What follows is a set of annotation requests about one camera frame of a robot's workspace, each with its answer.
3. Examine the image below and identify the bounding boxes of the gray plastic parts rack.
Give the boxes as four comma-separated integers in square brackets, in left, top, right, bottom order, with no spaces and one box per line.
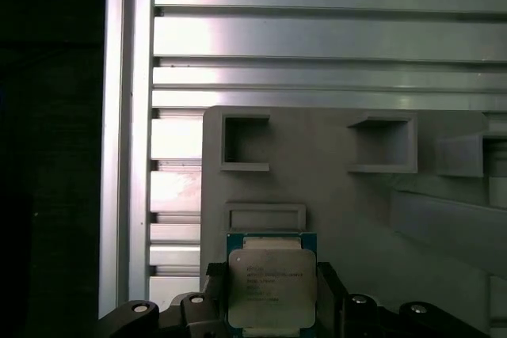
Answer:
[200,104,507,338]

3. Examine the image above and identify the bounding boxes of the silver CPU with green edge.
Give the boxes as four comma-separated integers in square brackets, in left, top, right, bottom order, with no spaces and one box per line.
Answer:
[226,230,318,333]

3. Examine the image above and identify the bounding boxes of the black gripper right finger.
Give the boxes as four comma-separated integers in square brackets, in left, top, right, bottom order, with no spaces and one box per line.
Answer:
[316,260,490,338]

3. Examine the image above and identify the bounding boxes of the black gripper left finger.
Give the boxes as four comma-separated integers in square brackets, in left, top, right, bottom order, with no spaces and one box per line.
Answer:
[98,260,231,338]

